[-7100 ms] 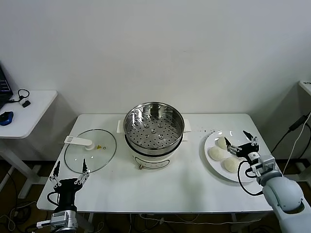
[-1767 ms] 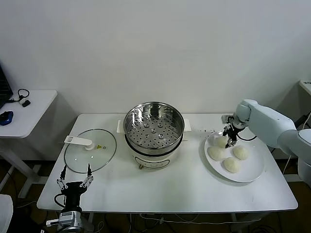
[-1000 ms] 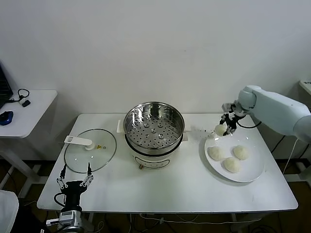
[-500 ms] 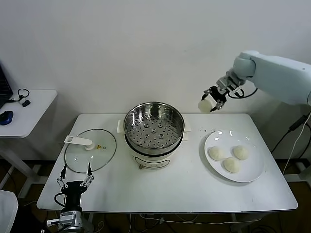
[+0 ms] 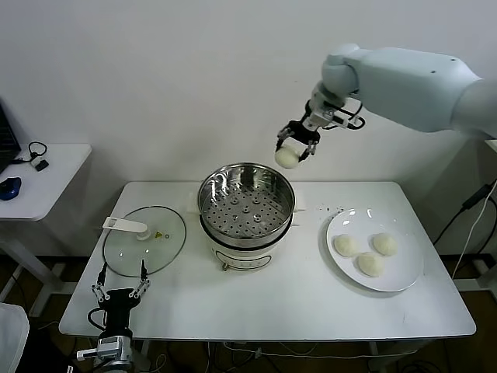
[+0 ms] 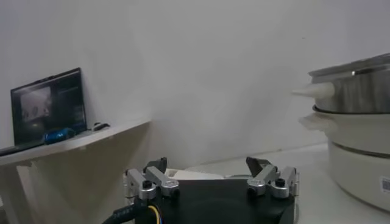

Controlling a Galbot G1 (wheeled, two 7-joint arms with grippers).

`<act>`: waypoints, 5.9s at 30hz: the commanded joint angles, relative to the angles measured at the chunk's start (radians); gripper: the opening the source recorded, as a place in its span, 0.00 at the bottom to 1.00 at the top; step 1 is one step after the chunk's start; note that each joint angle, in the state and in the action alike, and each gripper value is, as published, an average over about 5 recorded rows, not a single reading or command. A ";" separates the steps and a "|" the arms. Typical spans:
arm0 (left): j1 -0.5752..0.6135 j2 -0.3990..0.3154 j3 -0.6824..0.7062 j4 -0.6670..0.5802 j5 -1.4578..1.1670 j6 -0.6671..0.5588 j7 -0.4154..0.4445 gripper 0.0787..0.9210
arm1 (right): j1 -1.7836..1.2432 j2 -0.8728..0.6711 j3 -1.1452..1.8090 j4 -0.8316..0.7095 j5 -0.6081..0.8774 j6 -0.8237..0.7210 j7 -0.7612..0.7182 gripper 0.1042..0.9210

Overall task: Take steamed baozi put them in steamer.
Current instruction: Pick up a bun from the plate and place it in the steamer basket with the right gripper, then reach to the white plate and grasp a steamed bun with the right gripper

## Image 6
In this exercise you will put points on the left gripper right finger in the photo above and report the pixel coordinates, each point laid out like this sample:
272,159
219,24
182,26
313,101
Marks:
265,179

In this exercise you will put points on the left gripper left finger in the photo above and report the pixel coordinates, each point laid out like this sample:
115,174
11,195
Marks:
158,181

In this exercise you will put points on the stainless steel steamer basket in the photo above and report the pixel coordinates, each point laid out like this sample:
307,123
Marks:
359,91

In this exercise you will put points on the small black device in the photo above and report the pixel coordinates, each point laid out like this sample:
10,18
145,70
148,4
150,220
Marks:
100,126

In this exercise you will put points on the white side table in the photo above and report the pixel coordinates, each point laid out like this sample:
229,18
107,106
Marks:
76,170

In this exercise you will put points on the white electric cooking pot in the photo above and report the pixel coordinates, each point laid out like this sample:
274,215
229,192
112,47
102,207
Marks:
359,158

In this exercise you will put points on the blue computer mouse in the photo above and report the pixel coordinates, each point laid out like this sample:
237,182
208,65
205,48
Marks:
59,135

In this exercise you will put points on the black laptop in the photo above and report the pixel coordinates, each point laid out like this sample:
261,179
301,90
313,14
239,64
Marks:
48,106

